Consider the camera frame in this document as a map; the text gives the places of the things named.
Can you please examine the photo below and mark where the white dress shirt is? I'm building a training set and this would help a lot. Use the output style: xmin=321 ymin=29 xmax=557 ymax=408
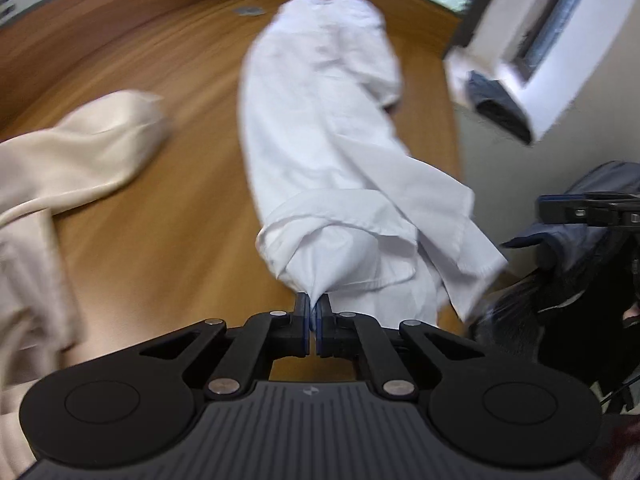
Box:
xmin=239 ymin=0 xmax=508 ymax=326

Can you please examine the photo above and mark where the beige garment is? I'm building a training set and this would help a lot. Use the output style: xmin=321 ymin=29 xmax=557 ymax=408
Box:
xmin=0 ymin=90 xmax=168 ymax=466

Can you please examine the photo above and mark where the dark grey cloth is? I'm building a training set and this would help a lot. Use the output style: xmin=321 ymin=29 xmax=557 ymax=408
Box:
xmin=467 ymin=71 xmax=534 ymax=145

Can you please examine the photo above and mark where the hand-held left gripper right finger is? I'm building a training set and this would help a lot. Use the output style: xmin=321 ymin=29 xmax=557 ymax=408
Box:
xmin=314 ymin=294 xmax=493 ymax=401

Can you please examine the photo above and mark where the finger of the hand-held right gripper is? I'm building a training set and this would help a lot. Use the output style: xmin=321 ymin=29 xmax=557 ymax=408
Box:
xmin=535 ymin=193 xmax=640 ymax=229

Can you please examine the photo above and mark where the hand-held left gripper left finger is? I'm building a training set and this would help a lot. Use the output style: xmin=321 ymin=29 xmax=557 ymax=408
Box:
xmin=131 ymin=292 xmax=312 ymax=401

